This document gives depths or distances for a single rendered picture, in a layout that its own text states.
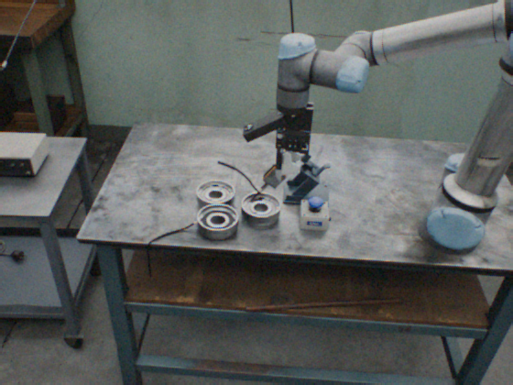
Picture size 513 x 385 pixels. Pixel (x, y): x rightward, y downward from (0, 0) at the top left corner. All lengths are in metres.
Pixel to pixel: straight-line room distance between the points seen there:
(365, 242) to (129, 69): 2.02
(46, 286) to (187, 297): 0.75
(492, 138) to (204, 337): 1.40
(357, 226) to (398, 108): 1.74
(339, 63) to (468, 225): 0.43
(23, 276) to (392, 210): 1.40
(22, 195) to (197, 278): 0.61
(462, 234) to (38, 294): 1.50
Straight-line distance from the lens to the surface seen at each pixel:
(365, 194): 1.50
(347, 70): 1.09
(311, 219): 1.31
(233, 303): 1.48
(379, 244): 1.34
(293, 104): 1.16
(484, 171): 1.11
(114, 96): 3.13
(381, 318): 1.51
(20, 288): 2.11
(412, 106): 3.06
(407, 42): 1.17
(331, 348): 2.10
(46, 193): 1.73
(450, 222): 1.15
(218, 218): 1.33
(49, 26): 2.67
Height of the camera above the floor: 1.67
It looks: 37 degrees down
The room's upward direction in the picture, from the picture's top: 2 degrees clockwise
